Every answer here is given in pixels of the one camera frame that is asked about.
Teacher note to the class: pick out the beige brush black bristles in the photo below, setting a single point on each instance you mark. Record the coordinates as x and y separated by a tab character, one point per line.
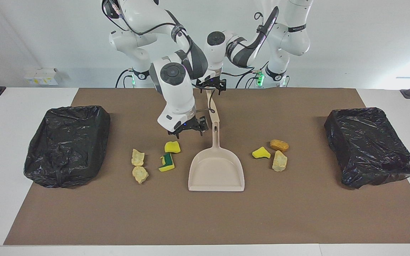
215	115

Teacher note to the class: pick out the black bag lined bin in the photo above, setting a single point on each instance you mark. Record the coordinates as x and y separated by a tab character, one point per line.
68	145
368	145

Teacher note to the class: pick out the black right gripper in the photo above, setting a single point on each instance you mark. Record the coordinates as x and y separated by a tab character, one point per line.
189	125

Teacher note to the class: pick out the brown table mat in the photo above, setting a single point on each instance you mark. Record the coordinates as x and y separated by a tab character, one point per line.
205	217

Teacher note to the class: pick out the white wall socket box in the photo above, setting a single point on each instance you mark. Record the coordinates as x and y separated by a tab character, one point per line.
41	76

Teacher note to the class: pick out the beige plastic dustpan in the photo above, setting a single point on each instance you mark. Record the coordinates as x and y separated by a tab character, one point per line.
216	170

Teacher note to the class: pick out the pale toy pastry piece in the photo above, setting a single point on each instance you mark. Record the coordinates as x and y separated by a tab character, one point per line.
137	157
140	174
279	161

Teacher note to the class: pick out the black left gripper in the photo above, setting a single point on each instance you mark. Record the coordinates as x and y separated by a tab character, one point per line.
211	84

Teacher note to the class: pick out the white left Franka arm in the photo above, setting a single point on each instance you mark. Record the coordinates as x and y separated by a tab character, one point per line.
287	39

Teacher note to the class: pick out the yellow green sponge piece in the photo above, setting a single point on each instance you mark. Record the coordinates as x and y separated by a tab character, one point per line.
167	164

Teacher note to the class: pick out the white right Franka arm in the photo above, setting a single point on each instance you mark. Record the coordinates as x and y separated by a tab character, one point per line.
176	92

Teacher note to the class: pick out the brown toy nugget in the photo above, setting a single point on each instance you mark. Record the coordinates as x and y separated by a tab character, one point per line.
279	145

